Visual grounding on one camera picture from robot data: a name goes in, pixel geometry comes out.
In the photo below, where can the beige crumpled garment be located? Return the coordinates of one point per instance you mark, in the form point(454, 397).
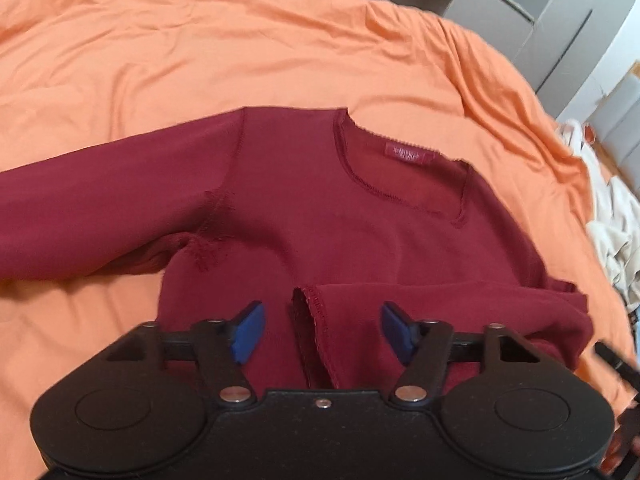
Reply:
point(614, 227)

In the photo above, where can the orange duvet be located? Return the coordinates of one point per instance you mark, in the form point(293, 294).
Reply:
point(76, 74)

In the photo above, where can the grey wall cabinet unit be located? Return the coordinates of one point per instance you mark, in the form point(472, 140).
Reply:
point(554, 44)

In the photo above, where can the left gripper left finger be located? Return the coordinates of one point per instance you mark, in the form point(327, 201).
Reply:
point(222, 347)

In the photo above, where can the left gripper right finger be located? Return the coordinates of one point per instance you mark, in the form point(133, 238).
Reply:
point(423, 348)

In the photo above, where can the dark red long-sleeve sweater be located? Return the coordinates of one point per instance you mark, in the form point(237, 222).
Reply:
point(302, 210)

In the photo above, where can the person's right hand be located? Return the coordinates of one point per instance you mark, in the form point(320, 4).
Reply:
point(621, 460)

